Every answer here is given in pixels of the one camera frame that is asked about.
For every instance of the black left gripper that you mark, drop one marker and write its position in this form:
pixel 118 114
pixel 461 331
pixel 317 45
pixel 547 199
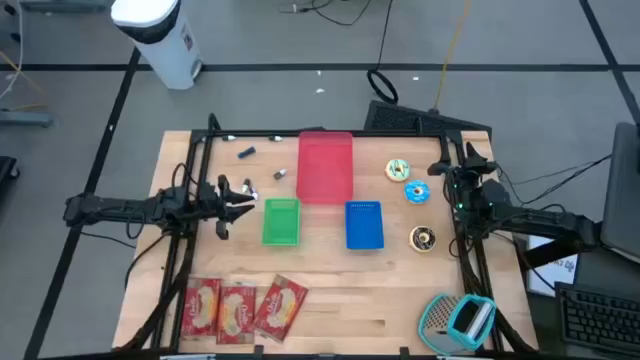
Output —
pixel 222 205

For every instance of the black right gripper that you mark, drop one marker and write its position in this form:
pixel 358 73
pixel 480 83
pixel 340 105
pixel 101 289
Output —
pixel 465 177

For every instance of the red popcorn packet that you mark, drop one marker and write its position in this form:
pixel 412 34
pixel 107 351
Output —
pixel 236 312
pixel 280 307
pixel 200 307

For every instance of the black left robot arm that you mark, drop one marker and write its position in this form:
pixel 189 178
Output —
pixel 110 207

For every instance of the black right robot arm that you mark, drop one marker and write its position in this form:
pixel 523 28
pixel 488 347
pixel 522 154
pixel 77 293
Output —
pixel 540 220

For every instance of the green plastic basket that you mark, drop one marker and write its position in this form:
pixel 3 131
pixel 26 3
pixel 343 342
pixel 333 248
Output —
pixel 281 222

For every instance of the small silver-blue object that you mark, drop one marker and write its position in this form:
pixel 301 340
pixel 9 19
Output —
pixel 280 174

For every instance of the black perforated panel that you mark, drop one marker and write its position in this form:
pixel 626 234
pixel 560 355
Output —
pixel 400 117

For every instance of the red plastic tray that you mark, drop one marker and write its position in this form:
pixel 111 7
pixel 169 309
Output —
pixel 325 170

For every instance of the blue plastic basket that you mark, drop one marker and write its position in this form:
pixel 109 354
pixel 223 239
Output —
pixel 364 225

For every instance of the white paper sheet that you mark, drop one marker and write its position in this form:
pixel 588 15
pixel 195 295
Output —
pixel 550 272

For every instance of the grey laptop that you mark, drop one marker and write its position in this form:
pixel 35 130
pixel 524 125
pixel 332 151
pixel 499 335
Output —
pixel 622 200

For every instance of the teal box grater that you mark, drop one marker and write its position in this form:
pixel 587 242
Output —
pixel 450 325

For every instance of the white trash can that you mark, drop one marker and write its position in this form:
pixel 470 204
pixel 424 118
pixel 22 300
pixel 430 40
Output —
pixel 165 50

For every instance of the black computer keyboard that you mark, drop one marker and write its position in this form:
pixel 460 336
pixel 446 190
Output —
pixel 600 320

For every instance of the grey floor bar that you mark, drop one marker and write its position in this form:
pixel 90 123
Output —
pixel 25 118

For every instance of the black floor object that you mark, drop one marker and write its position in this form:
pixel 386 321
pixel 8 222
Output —
pixel 6 170

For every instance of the black aluminium table frame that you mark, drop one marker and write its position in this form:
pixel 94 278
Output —
pixel 400 134

